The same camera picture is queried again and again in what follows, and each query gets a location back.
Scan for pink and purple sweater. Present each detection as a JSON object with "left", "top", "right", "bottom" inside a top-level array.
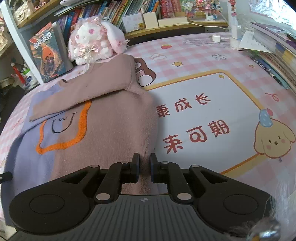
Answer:
[{"left": 1, "top": 54, "right": 158, "bottom": 225}]

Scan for pink checkered desk mat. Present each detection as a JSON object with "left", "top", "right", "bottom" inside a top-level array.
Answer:
[{"left": 14, "top": 34, "right": 295, "bottom": 195}]

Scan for white pink plush bunny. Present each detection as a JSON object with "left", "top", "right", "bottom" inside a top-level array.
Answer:
[{"left": 68, "top": 16, "right": 129, "bottom": 65}]

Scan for Harry Potter book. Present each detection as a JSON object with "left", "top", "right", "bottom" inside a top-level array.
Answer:
[{"left": 29, "top": 22, "right": 73, "bottom": 83}]

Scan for white charger adapter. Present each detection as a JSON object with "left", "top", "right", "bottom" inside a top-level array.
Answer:
[{"left": 212, "top": 35, "right": 221, "bottom": 43}]

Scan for white box on shelf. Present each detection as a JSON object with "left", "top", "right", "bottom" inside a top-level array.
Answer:
[{"left": 122, "top": 12, "right": 145, "bottom": 33}]

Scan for cream box on shelf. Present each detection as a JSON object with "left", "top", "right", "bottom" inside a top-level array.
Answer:
[{"left": 142, "top": 12, "right": 159, "bottom": 29}]

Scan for stack of notebooks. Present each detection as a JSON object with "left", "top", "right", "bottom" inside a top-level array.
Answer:
[{"left": 250, "top": 23, "right": 295, "bottom": 88}]

